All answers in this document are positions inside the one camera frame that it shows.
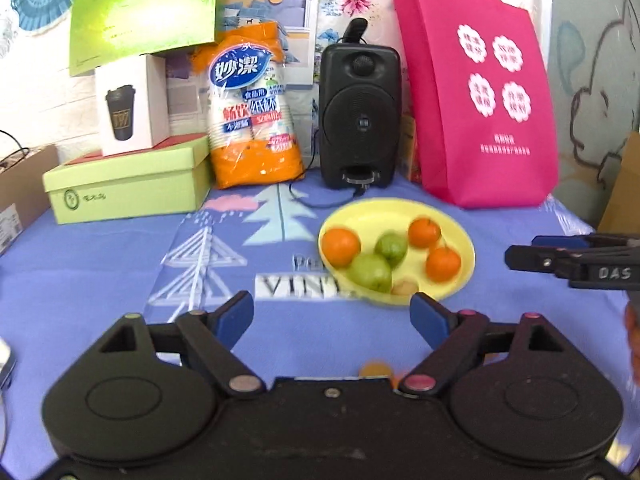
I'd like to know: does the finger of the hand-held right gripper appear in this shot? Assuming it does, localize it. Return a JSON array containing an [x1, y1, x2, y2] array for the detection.
[[531, 233, 640, 252], [504, 244, 583, 279]]

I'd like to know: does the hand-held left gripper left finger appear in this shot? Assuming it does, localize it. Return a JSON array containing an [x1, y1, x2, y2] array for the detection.
[[85, 290, 267, 401]]

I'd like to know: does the black speaker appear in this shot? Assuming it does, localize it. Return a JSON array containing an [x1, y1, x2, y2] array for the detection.
[[319, 42, 402, 190]]

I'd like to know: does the green guava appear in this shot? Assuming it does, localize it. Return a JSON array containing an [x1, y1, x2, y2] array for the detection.
[[347, 253, 393, 293], [374, 230, 410, 268]]

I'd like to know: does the wall poster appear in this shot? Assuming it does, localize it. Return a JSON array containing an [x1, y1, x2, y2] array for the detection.
[[217, 0, 321, 88]]

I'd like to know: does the person's right hand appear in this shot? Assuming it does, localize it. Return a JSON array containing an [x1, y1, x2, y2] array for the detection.
[[624, 302, 640, 387]]

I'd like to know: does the silver metal object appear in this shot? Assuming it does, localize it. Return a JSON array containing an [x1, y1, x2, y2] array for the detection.
[[0, 337, 18, 391]]

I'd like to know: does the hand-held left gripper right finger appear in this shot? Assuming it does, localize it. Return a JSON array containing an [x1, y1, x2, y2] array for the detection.
[[399, 292, 587, 399]]

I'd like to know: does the green paper bag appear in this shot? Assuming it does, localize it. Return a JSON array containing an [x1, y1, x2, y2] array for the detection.
[[69, 0, 223, 77]]

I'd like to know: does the black speaker cable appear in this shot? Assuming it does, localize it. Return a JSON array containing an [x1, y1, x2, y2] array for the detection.
[[287, 130, 372, 209]]

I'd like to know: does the printed blue blanket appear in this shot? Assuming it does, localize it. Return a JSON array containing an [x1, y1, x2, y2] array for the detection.
[[0, 175, 632, 461]]

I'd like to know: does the green cardboard box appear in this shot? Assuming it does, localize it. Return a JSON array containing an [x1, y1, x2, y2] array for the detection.
[[42, 132, 215, 225]]

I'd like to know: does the white cup box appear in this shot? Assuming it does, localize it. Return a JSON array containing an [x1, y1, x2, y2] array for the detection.
[[94, 52, 171, 157]]

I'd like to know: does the yellow plate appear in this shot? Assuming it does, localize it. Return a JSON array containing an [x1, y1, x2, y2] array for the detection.
[[318, 198, 476, 307]]

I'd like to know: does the brown cardboard box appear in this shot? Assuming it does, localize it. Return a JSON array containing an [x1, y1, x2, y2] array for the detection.
[[597, 132, 640, 236], [0, 144, 60, 256]]

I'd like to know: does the orange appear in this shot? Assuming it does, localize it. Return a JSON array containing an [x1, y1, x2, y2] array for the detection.
[[408, 216, 442, 249], [359, 360, 408, 391], [320, 227, 362, 267], [425, 246, 462, 282]]

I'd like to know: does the orange paper cup pack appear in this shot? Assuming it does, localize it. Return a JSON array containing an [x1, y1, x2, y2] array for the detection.
[[192, 22, 305, 190]]

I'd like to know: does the black microphone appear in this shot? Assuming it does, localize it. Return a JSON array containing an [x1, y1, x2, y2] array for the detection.
[[341, 17, 370, 46]]

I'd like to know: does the pink tote bag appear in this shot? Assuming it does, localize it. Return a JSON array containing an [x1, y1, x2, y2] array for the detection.
[[392, 0, 559, 210]]

